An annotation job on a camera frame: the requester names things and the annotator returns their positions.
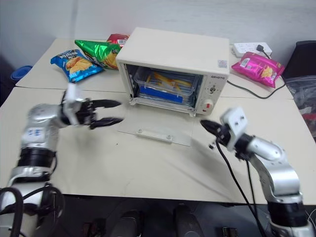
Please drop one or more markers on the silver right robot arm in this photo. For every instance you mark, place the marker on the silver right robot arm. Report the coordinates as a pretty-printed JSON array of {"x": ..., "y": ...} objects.
[{"x": 279, "y": 170}]

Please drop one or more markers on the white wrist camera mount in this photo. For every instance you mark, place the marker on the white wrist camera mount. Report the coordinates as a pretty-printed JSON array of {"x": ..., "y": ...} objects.
[
  {"x": 235, "y": 123},
  {"x": 71, "y": 95}
]

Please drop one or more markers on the black box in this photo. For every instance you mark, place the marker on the black box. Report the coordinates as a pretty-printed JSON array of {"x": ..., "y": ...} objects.
[{"x": 302, "y": 59}]

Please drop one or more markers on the white power strip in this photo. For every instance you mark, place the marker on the white power strip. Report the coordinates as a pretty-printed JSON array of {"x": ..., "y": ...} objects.
[{"x": 243, "y": 48}]

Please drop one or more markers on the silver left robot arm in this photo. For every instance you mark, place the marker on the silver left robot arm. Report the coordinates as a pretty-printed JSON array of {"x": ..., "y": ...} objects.
[{"x": 37, "y": 118}]

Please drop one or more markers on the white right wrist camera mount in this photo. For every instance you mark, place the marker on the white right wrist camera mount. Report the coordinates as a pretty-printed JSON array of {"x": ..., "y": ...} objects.
[{"x": 235, "y": 123}]

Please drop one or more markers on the green chips bag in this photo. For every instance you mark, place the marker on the green chips bag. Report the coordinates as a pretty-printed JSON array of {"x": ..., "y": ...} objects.
[{"x": 98, "y": 50}]

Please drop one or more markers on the cream toaster oven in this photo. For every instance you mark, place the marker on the cream toaster oven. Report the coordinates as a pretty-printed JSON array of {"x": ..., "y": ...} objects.
[{"x": 172, "y": 49}]

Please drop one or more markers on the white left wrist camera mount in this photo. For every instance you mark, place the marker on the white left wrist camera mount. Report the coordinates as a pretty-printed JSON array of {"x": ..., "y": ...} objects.
[{"x": 71, "y": 95}]

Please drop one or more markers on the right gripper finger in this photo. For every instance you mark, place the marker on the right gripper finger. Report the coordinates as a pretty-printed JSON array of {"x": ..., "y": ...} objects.
[
  {"x": 212, "y": 130},
  {"x": 212, "y": 124}
]

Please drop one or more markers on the black power plug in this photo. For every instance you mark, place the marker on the black power plug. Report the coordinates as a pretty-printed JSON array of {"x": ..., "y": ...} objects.
[{"x": 262, "y": 49}]

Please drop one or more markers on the oven temperature knob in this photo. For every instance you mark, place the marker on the oven temperature knob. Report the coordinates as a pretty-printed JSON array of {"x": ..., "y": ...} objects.
[{"x": 213, "y": 90}]

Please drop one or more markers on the oven timer knob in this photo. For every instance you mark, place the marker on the oven timer knob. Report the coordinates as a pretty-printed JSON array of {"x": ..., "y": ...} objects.
[{"x": 207, "y": 105}]

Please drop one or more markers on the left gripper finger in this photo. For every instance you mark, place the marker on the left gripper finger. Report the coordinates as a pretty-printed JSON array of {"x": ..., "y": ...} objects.
[
  {"x": 107, "y": 121},
  {"x": 107, "y": 103}
]

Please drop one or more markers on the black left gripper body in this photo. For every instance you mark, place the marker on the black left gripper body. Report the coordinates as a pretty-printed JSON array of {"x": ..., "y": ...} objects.
[{"x": 86, "y": 113}]

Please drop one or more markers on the clear plastic food container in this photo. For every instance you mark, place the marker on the clear plastic food container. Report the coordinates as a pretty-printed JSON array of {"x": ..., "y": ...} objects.
[{"x": 168, "y": 84}]

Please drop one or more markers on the clear plastic bags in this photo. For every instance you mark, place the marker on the clear plastic bags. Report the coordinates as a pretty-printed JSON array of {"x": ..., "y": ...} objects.
[{"x": 304, "y": 98}]

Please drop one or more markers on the pink chips bag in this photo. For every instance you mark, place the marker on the pink chips bag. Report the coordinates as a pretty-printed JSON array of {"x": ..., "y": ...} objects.
[{"x": 259, "y": 67}]

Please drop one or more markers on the red snack bag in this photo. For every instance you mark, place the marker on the red snack bag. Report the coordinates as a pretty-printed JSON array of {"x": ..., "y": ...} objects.
[{"x": 117, "y": 39}]

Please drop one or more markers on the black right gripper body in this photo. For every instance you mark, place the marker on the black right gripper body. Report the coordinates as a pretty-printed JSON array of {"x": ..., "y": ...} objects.
[{"x": 223, "y": 137}]

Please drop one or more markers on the blue chips bag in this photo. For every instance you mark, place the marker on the blue chips bag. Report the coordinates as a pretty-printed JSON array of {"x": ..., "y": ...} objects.
[{"x": 74, "y": 65}]

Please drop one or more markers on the glass oven door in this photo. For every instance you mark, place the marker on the glass oven door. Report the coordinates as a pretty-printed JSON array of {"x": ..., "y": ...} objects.
[{"x": 182, "y": 128}]

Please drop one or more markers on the blue round bowl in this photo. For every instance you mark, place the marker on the blue round bowl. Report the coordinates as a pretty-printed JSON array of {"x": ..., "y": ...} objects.
[{"x": 21, "y": 72}]

